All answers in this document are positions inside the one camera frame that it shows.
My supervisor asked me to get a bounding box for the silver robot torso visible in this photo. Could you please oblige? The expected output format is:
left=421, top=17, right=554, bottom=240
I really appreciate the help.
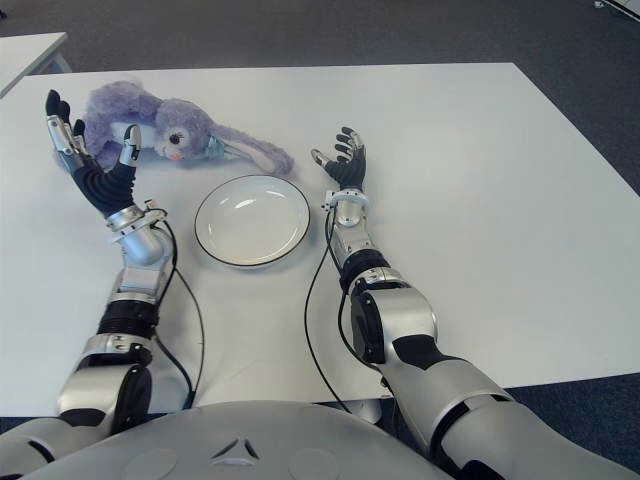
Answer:
left=29, top=399, right=451, bottom=480

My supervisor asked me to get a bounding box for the white plate black rim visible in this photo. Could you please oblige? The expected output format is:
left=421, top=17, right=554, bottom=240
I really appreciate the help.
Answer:
left=193, top=174, right=311, bottom=265

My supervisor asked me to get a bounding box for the long black right arm cable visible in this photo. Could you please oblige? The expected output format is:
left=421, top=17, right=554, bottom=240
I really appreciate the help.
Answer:
left=304, top=209, right=354, bottom=412

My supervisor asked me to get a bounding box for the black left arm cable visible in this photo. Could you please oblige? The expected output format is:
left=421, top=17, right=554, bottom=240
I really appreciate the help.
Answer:
left=153, top=337, right=196, bottom=407
left=149, top=219, right=206, bottom=407

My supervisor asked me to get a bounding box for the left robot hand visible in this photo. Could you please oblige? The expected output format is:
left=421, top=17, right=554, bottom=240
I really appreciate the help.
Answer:
left=44, top=88, right=145, bottom=218

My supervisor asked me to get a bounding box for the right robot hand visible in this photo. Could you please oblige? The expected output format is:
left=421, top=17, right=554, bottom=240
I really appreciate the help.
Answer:
left=309, top=125, right=369, bottom=193

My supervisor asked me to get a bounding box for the short black right arm cable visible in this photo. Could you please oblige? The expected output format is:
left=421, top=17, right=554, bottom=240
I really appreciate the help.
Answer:
left=338, top=294, right=382, bottom=372

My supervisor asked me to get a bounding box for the white object on floor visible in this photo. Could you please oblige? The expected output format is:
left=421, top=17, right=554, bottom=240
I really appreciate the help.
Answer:
left=592, top=0, right=640, bottom=21

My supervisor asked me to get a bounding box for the purple plush bunny doll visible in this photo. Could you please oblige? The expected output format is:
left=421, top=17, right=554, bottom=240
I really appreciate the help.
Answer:
left=52, top=80, right=296, bottom=175

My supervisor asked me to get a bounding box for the white table leg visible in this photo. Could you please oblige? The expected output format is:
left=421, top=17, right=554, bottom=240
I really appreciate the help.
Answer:
left=344, top=394, right=384, bottom=425

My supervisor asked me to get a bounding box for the white side table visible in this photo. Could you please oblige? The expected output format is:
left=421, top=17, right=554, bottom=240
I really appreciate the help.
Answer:
left=0, top=32, right=69, bottom=99

